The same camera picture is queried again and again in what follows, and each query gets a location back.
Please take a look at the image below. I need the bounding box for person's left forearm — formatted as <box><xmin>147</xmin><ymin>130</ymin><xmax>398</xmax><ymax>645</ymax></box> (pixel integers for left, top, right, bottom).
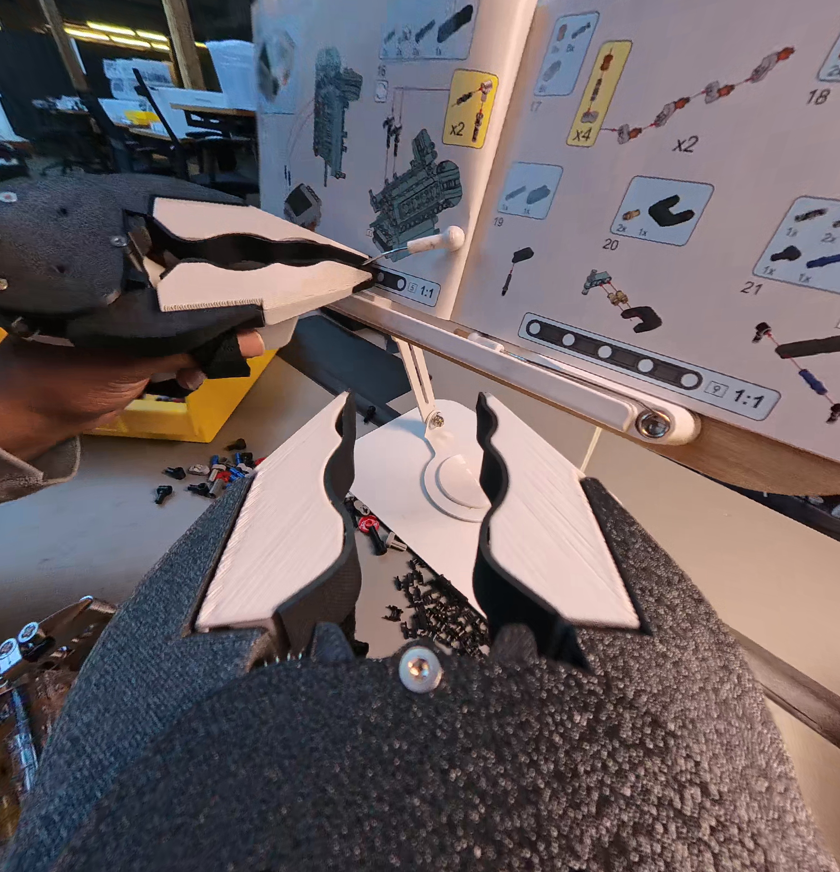
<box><xmin>0</xmin><ymin>436</ymin><xmax>83</xmax><ymax>509</ymax></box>

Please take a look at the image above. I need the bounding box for grey brick engine model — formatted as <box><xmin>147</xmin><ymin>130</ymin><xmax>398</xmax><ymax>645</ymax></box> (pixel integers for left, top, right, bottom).
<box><xmin>0</xmin><ymin>596</ymin><xmax>121</xmax><ymax>848</ymax></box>

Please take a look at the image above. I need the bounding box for white booklet stand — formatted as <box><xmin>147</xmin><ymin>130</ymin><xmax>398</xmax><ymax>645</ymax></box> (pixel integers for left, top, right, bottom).
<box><xmin>325</xmin><ymin>225</ymin><xmax>703</xmax><ymax>527</ymax></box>

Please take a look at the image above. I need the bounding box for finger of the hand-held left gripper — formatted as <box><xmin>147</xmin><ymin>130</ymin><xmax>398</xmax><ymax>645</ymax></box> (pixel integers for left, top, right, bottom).
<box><xmin>153</xmin><ymin>259</ymin><xmax>380</xmax><ymax>328</ymax></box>
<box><xmin>148</xmin><ymin>197</ymin><xmax>373</xmax><ymax>263</ymax></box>

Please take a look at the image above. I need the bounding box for yellow plastic bin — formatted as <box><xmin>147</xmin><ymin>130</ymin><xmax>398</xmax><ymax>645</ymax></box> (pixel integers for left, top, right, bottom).
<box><xmin>0</xmin><ymin>327</ymin><xmax>279</xmax><ymax>445</ymax></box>

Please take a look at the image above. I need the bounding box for background table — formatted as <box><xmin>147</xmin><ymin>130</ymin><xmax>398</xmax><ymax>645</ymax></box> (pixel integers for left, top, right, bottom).
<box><xmin>0</xmin><ymin>82</ymin><xmax>260</xmax><ymax>181</ymax></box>

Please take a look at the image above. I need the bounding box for pile of colourful brick parts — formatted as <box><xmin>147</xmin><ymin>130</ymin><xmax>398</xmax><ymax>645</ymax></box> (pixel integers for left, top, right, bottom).
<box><xmin>153</xmin><ymin>436</ymin><xmax>394</xmax><ymax>560</ymax></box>

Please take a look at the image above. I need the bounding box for pile of black pins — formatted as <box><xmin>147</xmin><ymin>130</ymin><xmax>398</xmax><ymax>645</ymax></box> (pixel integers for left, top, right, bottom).
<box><xmin>385</xmin><ymin>551</ymin><xmax>490</xmax><ymax>649</ymax></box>

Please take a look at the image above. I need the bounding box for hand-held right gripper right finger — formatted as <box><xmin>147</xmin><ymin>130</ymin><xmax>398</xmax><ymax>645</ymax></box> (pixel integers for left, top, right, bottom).
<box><xmin>474</xmin><ymin>394</ymin><xmax>647</xmax><ymax>632</ymax></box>

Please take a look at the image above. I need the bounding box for person's left hand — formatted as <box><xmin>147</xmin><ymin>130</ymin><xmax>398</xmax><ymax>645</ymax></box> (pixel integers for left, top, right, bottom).
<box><xmin>0</xmin><ymin>330</ymin><xmax>266</xmax><ymax>466</ymax></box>

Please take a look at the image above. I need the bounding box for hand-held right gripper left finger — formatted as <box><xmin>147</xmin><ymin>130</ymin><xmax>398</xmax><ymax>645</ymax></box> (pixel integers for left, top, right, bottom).
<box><xmin>194</xmin><ymin>393</ymin><xmax>364</xmax><ymax>636</ymax></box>

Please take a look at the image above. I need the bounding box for instruction booklet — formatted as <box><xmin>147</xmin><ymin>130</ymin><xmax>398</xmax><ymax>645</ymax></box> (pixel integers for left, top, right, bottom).
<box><xmin>250</xmin><ymin>0</ymin><xmax>840</xmax><ymax>459</ymax></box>

